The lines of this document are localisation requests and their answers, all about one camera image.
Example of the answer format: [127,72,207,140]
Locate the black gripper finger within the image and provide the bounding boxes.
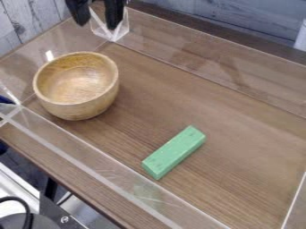
[104,0,125,30]
[64,0,91,26]

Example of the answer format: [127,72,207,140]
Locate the grey metal bracket with screw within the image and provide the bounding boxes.
[40,202,87,229]

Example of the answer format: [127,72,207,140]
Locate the brown wooden bowl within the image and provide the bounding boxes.
[32,51,119,121]

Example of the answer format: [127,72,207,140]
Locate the black table leg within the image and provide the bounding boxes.
[44,178,59,201]

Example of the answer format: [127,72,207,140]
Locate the white object at right edge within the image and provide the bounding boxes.
[294,19,306,52]

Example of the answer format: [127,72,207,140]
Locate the black cable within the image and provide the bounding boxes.
[0,196,35,229]

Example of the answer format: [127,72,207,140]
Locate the green rectangular block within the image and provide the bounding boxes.
[141,125,207,180]

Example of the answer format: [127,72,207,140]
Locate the clear acrylic tray walls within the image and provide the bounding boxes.
[0,7,306,229]

